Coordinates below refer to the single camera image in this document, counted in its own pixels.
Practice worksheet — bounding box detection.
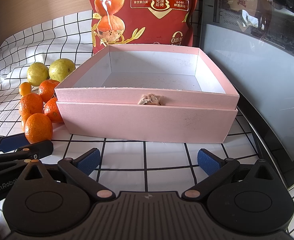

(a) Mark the mandarin orange front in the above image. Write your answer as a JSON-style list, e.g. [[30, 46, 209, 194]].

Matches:
[[25, 113, 53, 144]]

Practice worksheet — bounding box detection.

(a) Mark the mandarin orange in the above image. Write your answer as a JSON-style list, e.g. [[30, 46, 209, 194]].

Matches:
[[19, 93, 44, 118], [25, 113, 53, 144], [44, 98, 63, 123], [39, 79, 60, 103]]

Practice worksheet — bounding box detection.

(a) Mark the mandarin orange back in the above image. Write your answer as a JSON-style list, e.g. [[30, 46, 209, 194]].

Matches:
[[39, 79, 60, 103]]

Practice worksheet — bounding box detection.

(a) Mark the small kumquat orange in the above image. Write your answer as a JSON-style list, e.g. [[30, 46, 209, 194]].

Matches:
[[19, 82, 32, 96]]

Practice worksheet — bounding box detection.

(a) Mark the green guava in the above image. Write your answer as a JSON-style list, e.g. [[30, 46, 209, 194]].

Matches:
[[27, 62, 49, 87], [49, 59, 76, 82]]

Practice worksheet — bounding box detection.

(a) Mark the black white grid tablecloth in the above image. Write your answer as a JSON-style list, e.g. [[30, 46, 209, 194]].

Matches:
[[0, 10, 294, 240]]

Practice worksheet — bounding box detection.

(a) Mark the pink open gift box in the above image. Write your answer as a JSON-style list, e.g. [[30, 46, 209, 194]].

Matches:
[[55, 44, 240, 143]]

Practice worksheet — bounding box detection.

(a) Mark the red quail egg snack bag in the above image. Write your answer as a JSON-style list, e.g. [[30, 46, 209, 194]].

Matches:
[[89, 0, 197, 53]]

